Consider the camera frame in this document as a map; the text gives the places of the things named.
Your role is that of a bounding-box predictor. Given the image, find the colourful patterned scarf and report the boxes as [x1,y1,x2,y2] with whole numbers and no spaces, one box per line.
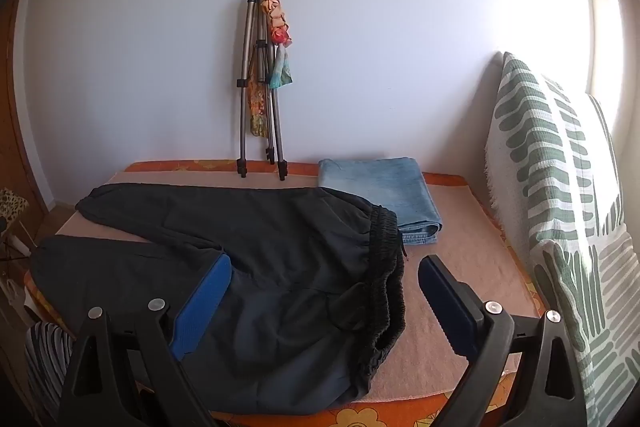
[251,0,294,138]

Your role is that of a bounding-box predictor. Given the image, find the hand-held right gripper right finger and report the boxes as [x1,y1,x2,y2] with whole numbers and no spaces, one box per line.
[417,254,588,427]

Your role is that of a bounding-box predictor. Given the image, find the person's striped garment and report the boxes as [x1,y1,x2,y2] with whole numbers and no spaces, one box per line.
[25,322,76,423]

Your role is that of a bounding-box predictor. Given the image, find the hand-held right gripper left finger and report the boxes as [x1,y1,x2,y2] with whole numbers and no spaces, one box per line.
[59,254,233,427]

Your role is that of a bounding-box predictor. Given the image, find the folded metal tripod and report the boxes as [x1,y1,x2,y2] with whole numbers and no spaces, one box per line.
[235,0,290,182]

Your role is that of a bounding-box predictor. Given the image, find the green white patterned cushion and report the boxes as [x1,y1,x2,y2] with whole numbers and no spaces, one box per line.
[484,51,628,308]
[529,222,640,427]

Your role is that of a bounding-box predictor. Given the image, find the peach blanket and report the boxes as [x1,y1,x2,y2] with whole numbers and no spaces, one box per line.
[55,169,543,405]

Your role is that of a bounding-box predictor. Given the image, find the leopard print cushion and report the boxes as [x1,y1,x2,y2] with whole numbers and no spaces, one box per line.
[0,188,30,233]

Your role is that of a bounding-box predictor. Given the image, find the folded blue jeans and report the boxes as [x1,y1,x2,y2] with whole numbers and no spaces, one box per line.
[318,157,444,248]

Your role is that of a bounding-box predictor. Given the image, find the black pants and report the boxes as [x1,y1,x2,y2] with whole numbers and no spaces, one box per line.
[27,184,407,417]

